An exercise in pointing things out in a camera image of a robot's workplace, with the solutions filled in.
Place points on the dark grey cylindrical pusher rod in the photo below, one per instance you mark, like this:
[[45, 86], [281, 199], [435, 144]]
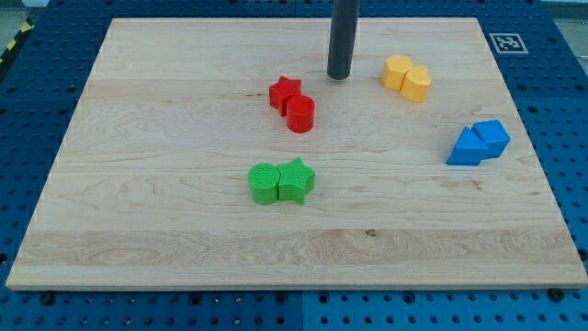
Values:
[[342, 38]]

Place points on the yellow hexagon block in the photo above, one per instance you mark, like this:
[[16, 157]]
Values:
[[394, 70]]

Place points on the yellow heart block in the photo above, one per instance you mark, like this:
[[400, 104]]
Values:
[[416, 84]]

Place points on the red star block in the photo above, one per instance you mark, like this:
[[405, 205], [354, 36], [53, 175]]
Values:
[[281, 91]]

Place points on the red cylinder block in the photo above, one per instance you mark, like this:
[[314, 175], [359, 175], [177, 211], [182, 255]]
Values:
[[300, 113]]

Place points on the white fiducial marker tag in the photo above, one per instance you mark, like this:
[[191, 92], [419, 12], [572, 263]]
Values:
[[508, 43]]

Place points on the green star block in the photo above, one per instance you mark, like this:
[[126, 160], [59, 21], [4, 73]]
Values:
[[296, 181]]

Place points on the green cylinder block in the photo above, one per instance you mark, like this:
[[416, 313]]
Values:
[[263, 180]]

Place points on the blue triangle block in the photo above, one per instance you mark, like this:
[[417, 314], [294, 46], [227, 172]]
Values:
[[469, 149]]

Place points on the blue cube block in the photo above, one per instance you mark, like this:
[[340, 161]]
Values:
[[494, 135]]

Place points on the light wooden board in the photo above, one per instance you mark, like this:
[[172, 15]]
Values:
[[149, 190]]

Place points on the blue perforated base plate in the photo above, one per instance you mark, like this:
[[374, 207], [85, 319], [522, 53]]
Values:
[[49, 71]]

